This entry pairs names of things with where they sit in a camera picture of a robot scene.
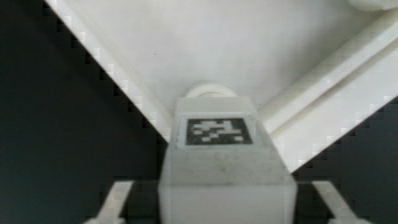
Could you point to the white table leg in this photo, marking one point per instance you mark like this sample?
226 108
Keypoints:
226 184

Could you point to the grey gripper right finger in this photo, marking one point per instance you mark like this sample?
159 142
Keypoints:
342 211

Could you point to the white square tabletop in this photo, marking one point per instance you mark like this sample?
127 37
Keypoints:
276 47

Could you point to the white L-shaped obstacle fence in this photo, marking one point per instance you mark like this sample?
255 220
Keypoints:
340 109

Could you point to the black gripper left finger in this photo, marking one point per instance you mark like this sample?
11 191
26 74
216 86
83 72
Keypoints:
109 214

